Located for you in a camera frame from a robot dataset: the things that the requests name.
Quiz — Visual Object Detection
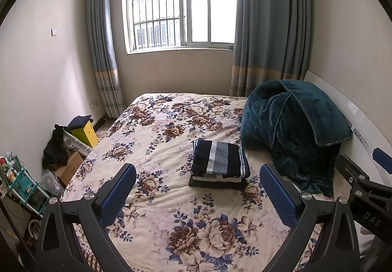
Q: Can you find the cardboard box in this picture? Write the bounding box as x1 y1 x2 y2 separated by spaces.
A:
55 151 84 187

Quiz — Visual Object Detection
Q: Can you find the white storage bin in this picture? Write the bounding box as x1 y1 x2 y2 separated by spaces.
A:
63 128 92 157

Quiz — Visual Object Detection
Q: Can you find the blue-grey curtain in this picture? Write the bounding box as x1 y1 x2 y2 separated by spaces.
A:
229 0 312 96
87 0 124 118

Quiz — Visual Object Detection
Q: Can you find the left blue-grey curtain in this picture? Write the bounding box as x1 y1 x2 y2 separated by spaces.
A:
87 0 124 118

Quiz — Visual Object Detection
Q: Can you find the black clothes pile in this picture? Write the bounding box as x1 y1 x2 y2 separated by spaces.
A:
42 124 70 170

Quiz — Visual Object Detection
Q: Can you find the white and black garment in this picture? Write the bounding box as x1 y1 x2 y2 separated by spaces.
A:
189 175 248 190

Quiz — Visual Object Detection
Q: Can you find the yellow box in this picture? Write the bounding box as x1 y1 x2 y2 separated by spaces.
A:
71 121 98 148

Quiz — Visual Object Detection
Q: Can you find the white headboard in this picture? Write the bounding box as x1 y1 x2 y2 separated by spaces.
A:
304 71 391 187

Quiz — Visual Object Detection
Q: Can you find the teal shelf rack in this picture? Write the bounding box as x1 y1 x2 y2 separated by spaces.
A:
1 155 50 218

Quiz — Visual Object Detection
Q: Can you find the dark navy folded cloth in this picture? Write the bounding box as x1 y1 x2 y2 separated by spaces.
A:
67 115 94 131

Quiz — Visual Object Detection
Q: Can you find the dark teal plush quilt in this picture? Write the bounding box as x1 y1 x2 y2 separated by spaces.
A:
241 80 352 197

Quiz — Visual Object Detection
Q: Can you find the right blue-grey curtain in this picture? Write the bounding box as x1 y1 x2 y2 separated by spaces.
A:
229 0 312 96

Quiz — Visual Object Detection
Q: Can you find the window with metal bars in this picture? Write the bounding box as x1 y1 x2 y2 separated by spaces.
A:
122 0 236 53

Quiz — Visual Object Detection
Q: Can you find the navy patterned knit garment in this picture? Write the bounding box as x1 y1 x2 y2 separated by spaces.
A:
191 139 250 179

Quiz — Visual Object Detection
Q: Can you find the wall switch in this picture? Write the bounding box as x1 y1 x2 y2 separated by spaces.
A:
50 28 58 37

